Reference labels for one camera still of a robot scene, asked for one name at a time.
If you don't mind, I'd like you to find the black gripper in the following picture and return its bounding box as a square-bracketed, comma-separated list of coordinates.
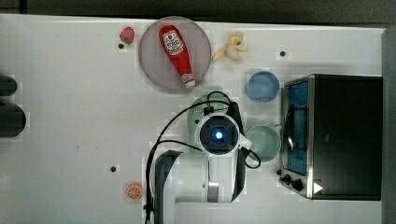
[228, 102, 245, 134]

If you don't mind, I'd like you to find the mint green plastic strainer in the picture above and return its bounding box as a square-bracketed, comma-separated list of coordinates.
[187, 86, 236, 147]

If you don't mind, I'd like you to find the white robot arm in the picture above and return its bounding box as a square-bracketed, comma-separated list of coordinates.
[144, 102, 251, 224]

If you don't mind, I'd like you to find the blue plastic cup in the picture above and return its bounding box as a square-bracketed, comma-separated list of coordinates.
[246, 71, 280, 103]

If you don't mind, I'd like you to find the green plastic cup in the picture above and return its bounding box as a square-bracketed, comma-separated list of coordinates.
[246, 124, 281, 162]

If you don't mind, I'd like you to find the plush peeled banana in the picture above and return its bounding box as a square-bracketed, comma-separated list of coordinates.
[212, 32, 248, 63]

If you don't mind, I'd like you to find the grey round plate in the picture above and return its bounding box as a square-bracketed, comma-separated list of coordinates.
[138, 17, 211, 91]

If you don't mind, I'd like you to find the silver toaster oven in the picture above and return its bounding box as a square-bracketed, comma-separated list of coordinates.
[277, 74, 383, 201]

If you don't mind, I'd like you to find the red plush ketchup bottle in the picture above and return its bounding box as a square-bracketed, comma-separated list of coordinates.
[159, 25, 196, 89]

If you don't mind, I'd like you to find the toy orange half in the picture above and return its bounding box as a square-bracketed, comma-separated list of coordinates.
[126, 182, 143, 201]

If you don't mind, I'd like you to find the toy strawberry near plate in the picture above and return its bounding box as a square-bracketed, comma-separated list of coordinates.
[120, 27, 134, 45]

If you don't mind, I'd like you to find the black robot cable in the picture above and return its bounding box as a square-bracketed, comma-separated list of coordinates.
[143, 91, 262, 224]

